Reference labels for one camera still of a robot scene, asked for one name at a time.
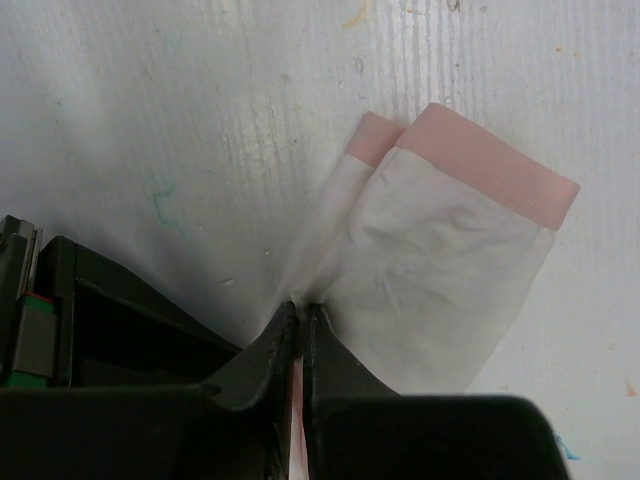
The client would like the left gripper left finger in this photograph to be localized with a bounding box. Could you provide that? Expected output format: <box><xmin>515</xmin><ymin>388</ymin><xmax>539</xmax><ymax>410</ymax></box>
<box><xmin>1</xmin><ymin>303</ymin><xmax>297</xmax><ymax>479</ymax></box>

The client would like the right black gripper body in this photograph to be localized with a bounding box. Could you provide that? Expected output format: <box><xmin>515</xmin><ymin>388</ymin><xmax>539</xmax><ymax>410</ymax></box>
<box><xmin>1</xmin><ymin>215</ymin><xmax>75</xmax><ymax>388</ymax></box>

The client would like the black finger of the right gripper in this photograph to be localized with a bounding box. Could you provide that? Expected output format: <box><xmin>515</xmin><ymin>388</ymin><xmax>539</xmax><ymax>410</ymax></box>
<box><xmin>72</xmin><ymin>245</ymin><xmax>240</xmax><ymax>386</ymax></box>

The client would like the white pink-trimmed underwear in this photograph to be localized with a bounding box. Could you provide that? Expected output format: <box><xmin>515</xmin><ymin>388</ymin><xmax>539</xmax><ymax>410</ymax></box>
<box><xmin>281</xmin><ymin>103</ymin><xmax>579</xmax><ymax>479</ymax></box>

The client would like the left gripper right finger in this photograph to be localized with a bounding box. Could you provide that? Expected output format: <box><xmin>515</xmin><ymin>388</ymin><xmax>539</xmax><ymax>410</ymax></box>
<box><xmin>303</xmin><ymin>305</ymin><xmax>568</xmax><ymax>479</ymax></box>

